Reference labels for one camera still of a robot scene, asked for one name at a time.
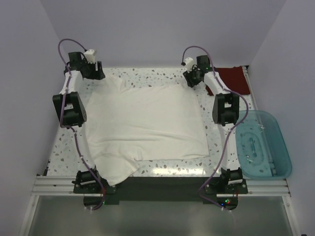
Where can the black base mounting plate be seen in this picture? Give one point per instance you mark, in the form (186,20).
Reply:
(160,189)

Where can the aluminium frame rail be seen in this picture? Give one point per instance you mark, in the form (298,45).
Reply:
(62,186)

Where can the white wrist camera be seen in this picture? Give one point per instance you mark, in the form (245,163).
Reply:
(189,62)
(90,56)

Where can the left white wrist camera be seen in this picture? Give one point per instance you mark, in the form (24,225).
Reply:
(90,56)

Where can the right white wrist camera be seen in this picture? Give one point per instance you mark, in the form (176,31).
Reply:
(189,62)

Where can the white t shirt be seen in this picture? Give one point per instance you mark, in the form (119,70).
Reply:
(128,125)

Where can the blue plastic bin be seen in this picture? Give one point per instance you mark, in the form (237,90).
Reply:
(261,148)

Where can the folded dark red shirt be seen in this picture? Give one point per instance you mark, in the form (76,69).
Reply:
(235,79)

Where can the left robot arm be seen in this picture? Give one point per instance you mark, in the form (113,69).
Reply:
(72,115)

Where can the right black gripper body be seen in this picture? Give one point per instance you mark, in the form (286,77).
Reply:
(192,78)

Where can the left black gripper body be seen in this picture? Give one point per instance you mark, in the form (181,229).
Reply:
(93,71)

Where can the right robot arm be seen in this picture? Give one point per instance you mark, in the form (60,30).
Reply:
(225,115)

